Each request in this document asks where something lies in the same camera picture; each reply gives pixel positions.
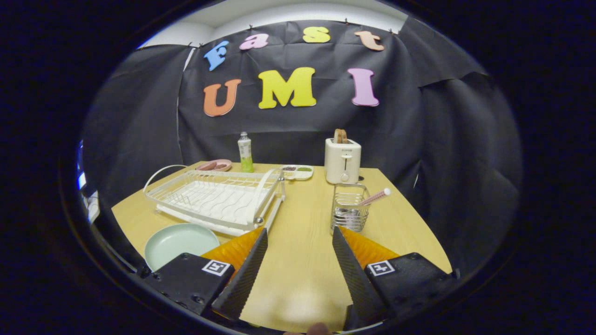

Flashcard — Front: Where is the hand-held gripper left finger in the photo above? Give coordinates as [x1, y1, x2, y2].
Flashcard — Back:
[140, 227, 269, 322]

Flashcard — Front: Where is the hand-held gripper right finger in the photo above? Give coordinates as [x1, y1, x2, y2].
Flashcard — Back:
[332, 226, 459, 332]

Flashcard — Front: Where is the silver wire basket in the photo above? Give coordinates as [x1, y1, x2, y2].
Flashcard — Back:
[330, 183, 371, 234]

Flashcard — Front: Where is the light green plate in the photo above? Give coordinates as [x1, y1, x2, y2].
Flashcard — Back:
[144, 223, 220, 273]

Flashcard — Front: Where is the pink checked handle spoon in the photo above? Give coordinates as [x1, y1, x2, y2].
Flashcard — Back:
[336, 188, 392, 219]

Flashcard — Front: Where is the white wire dish rack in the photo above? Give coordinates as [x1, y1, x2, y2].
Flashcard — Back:
[142, 164, 286, 237]

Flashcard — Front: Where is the pink plate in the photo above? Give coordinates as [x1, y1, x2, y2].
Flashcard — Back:
[196, 159, 232, 172]

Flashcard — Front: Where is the white divided tray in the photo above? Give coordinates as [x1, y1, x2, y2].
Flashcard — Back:
[280, 165, 314, 181]

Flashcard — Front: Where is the white toaster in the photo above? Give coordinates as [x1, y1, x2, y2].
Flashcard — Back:
[325, 138, 362, 185]

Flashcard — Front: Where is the green drink bottle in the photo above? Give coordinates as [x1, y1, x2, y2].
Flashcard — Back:
[237, 132, 255, 173]

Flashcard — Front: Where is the black backdrop cloth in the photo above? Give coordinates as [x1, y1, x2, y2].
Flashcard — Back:
[79, 16, 524, 280]

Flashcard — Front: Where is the white side table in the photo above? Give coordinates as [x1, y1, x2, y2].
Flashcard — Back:
[83, 190, 101, 224]

